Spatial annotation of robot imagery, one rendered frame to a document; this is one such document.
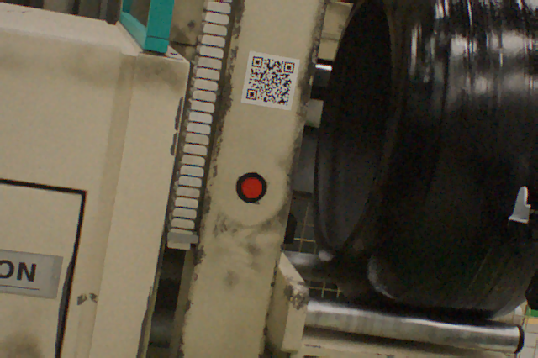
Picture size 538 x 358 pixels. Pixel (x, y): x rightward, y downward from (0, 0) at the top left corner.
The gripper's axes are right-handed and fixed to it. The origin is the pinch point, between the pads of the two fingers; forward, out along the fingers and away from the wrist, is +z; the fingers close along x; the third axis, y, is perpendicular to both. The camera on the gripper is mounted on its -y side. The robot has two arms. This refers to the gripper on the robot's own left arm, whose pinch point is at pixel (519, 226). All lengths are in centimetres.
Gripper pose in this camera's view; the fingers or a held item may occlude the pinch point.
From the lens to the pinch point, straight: 150.2
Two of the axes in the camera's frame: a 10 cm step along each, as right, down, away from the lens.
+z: -1.9, -0.7, 9.8
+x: -9.7, -1.5, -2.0
